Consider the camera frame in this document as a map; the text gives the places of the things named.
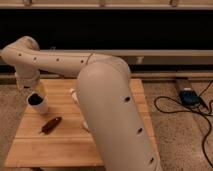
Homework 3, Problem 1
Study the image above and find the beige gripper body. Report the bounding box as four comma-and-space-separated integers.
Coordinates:
15, 72, 45, 97

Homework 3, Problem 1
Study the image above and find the black eraser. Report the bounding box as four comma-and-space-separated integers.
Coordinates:
28, 94, 43, 105

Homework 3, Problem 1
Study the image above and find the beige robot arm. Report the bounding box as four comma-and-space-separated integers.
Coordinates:
1, 36, 163, 171

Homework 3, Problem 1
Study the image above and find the white ceramic cup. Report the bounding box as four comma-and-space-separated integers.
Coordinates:
27, 92, 48, 115

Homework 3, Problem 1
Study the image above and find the brown chocolate bar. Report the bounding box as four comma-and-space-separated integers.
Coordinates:
41, 117, 62, 134

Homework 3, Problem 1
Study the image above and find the wooden board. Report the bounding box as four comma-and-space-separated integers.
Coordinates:
4, 78, 160, 168

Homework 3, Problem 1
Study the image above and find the blue power adapter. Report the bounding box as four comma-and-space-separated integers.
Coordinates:
179, 90, 200, 106

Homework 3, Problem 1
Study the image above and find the black cable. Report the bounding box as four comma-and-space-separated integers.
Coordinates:
153, 79, 213, 168

